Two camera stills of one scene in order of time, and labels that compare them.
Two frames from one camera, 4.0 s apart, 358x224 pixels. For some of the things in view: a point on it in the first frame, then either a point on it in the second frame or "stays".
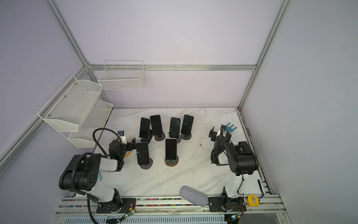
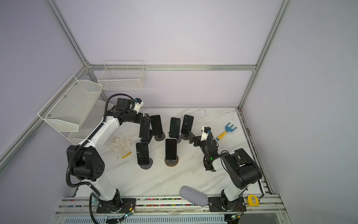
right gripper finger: x=212 y=134 to x=191 y=136
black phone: x=142 y=153 stays
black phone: x=171 y=149 stays
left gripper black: x=129 y=147 to x=140 y=115
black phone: x=187 y=124 stays
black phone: x=144 y=128 stays
